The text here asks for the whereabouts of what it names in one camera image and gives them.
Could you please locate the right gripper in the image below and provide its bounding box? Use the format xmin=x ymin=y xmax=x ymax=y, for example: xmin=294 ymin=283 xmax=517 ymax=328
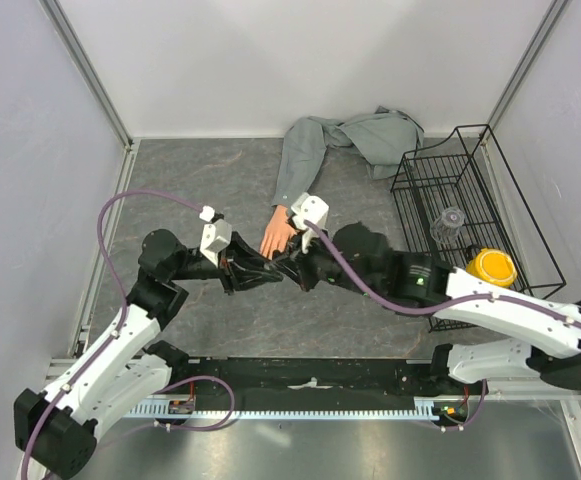
xmin=271 ymin=222 xmax=379 ymax=299

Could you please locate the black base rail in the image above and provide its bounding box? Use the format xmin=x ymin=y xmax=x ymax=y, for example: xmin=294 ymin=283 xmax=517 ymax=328
xmin=170 ymin=358 xmax=463 ymax=412

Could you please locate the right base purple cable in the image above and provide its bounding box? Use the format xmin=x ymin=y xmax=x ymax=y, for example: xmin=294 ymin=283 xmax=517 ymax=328
xmin=434 ymin=377 xmax=490 ymax=433

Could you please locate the yellow lidded container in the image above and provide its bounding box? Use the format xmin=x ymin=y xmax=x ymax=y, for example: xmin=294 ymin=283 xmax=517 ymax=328
xmin=465 ymin=245 xmax=518 ymax=288

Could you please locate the black wire rack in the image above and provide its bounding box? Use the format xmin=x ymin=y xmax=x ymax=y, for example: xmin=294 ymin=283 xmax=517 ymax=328
xmin=390 ymin=123 xmax=567 ymax=333

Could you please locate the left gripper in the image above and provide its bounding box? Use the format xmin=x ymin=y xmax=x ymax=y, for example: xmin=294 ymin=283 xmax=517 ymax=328
xmin=170 ymin=231 xmax=283 ymax=295

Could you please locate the grey shirt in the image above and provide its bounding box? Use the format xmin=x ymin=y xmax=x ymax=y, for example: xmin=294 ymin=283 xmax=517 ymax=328
xmin=271 ymin=106 xmax=425 ymax=208

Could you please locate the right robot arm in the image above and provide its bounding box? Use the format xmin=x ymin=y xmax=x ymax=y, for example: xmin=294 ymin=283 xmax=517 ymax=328
xmin=260 ymin=222 xmax=581 ymax=394

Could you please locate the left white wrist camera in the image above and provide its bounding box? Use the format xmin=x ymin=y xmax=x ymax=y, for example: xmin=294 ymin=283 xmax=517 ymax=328
xmin=199 ymin=205 xmax=233 ymax=267

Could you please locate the mannequin hand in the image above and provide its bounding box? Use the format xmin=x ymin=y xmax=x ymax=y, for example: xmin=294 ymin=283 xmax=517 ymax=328
xmin=259 ymin=205 xmax=296 ymax=259

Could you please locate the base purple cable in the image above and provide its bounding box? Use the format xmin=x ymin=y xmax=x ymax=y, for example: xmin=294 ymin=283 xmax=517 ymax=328
xmin=150 ymin=375 xmax=236 ymax=434
xmin=434 ymin=377 xmax=490 ymax=433

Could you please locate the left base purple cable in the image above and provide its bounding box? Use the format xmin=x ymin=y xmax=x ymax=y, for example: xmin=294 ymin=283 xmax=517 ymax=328
xmin=150 ymin=375 xmax=236 ymax=434

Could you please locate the grey slotted cable duct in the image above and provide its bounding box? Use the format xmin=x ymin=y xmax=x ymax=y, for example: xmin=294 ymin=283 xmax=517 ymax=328
xmin=123 ymin=396 xmax=439 ymax=421

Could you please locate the clear plastic jar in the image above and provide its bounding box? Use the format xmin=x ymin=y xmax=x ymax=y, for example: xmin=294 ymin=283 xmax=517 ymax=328
xmin=430 ymin=206 xmax=466 ymax=245

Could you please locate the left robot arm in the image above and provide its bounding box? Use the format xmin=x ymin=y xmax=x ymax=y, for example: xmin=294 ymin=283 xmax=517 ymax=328
xmin=14 ymin=220 xmax=283 ymax=479

